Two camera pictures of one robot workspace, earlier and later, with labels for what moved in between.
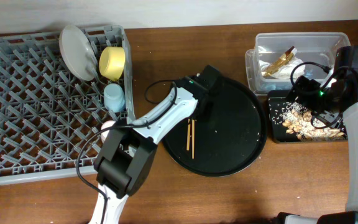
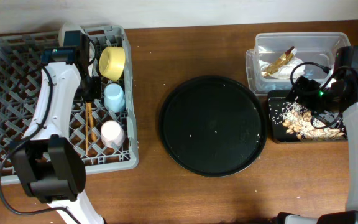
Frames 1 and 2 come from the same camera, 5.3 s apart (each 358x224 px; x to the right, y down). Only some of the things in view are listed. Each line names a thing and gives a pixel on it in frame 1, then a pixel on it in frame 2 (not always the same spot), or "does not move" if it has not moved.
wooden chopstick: [188, 134] to [87, 107]
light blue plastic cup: [114, 98] does not move
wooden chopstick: [192, 138] to [93, 132]
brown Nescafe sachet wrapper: [283, 60] does not move
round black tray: [225, 142] does not move
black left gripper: [207, 113] to [97, 91]
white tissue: [293, 68] does not move
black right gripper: [311, 86] does not move
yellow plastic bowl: [112, 62] does not move
